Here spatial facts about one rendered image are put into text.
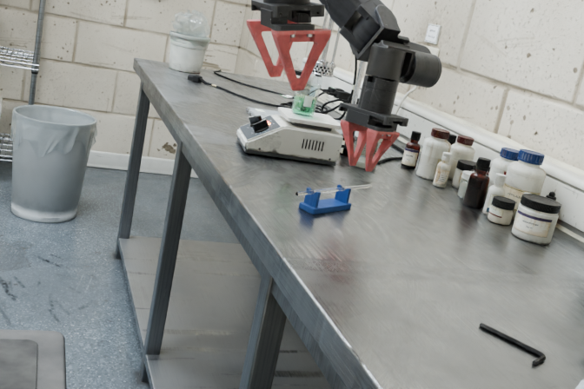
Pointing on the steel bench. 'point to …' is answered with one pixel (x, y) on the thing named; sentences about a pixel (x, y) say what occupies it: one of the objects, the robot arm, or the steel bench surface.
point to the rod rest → (312, 204)
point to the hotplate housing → (295, 142)
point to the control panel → (260, 132)
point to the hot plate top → (310, 119)
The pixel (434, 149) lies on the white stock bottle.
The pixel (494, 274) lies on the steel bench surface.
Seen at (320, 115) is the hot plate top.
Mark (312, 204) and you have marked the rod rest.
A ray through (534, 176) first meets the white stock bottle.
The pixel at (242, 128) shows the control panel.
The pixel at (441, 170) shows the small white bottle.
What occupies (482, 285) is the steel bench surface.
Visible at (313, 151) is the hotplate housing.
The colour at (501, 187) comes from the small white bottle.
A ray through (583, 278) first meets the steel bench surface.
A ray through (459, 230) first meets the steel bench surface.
